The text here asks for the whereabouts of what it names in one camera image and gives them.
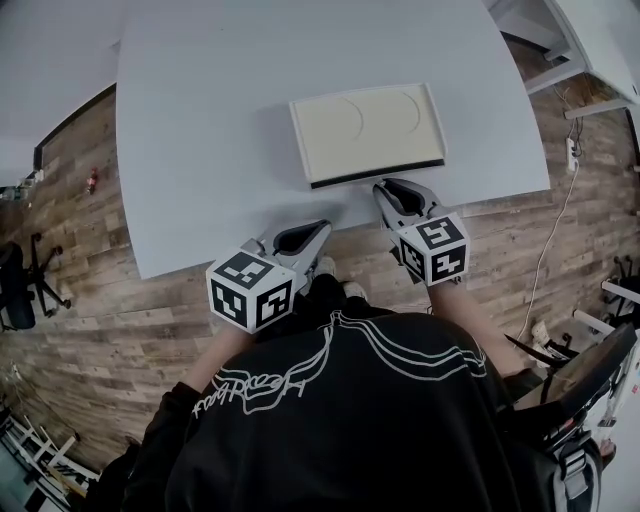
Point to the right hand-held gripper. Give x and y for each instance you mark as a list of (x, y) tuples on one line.
[(435, 247)]

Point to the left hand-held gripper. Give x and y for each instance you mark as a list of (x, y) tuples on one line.
[(250, 290)]

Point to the cream rectangular tray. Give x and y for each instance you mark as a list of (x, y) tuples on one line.
[(370, 140)]

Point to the person's right forearm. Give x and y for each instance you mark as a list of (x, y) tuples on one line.
[(470, 325)]

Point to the person's left forearm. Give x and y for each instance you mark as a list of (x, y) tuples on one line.
[(215, 360)]

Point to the person's left shoe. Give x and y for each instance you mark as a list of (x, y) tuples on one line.
[(326, 265)]

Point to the person's shoe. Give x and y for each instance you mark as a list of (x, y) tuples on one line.
[(355, 290), (326, 265)]

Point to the person's black trousers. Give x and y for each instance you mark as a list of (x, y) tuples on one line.
[(327, 295)]

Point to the person's right shoe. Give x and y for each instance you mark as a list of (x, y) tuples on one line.
[(355, 290)]

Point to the white table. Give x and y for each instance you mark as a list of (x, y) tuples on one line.
[(610, 45), (200, 150)]

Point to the white power strip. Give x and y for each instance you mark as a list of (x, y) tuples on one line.
[(571, 155)]

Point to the person's black printed shirt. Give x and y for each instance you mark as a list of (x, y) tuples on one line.
[(350, 425)]

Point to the small red object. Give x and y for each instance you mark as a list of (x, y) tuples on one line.
[(92, 181)]

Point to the black swivel chair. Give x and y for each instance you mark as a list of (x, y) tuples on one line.
[(15, 295)]

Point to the grey backpack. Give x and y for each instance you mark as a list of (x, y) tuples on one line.
[(575, 475)]

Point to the white metal rack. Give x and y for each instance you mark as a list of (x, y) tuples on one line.
[(30, 440)]

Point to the white tube frame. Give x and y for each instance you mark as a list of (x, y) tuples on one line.
[(592, 320)]

